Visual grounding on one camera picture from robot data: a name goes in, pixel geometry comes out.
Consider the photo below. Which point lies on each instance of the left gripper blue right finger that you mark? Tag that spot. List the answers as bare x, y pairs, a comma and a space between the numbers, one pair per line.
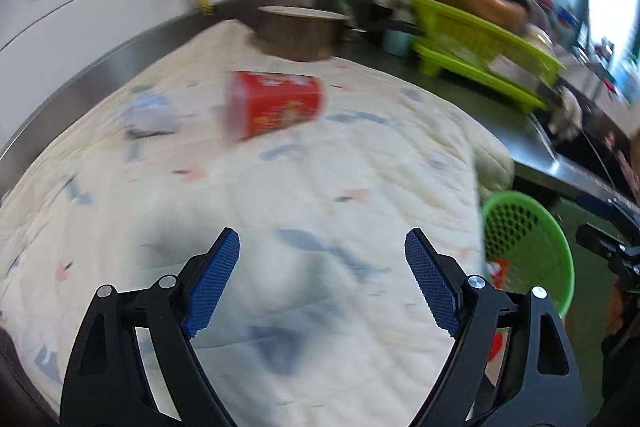
533, 382

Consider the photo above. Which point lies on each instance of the metal pot with lid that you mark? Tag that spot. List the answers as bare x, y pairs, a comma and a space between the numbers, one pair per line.
299, 34

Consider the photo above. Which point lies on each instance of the green dish rack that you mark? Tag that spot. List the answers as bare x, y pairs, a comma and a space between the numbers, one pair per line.
462, 43

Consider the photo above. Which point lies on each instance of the red cola can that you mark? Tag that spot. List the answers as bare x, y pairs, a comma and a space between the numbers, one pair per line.
498, 270

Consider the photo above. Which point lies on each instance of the brown clay pot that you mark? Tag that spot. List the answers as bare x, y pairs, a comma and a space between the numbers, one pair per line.
508, 15

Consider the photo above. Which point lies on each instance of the green plastic waste basket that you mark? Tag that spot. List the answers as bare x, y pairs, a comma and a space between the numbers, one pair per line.
517, 228

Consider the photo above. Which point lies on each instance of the white dish rag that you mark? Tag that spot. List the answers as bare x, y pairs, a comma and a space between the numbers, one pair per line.
565, 121

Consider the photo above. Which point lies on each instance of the crumpled grey tissue pack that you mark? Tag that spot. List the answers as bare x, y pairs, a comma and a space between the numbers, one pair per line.
150, 114

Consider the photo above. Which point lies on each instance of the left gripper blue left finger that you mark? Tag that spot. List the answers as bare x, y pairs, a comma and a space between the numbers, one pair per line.
105, 383

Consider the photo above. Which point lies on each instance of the teal cup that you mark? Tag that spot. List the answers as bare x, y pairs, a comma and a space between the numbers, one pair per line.
397, 42

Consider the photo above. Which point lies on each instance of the white quilted cloth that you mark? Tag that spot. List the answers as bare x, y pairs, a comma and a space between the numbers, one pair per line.
321, 323

